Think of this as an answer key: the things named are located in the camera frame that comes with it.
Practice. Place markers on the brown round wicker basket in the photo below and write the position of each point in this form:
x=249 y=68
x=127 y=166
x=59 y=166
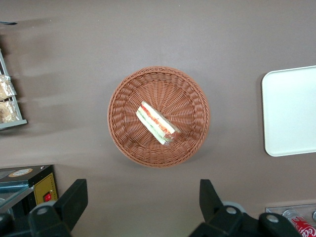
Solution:
x=138 y=98

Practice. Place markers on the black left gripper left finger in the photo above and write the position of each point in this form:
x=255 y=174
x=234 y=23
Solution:
x=64 y=209

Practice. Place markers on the triangle sandwich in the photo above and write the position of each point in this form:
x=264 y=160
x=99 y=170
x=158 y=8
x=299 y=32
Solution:
x=155 y=123

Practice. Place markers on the black food warmer cabinet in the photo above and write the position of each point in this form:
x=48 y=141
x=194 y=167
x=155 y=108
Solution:
x=42 y=187

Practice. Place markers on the clear acrylic bottle rack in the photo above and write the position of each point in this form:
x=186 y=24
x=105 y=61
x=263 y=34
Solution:
x=274 y=209

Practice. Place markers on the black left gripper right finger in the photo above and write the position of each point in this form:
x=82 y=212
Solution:
x=212 y=212

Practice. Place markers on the tray of packaged snacks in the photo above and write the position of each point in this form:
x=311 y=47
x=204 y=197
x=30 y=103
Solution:
x=17 y=116

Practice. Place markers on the red cola bottle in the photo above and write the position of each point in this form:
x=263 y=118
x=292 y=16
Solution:
x=302 y=225

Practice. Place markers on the cream plastic tray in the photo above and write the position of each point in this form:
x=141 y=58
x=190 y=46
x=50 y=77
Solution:
x=288 y=111

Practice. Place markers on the clear bagged snack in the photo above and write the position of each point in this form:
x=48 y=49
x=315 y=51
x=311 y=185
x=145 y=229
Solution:
x=8 y=111
x=6 y=87

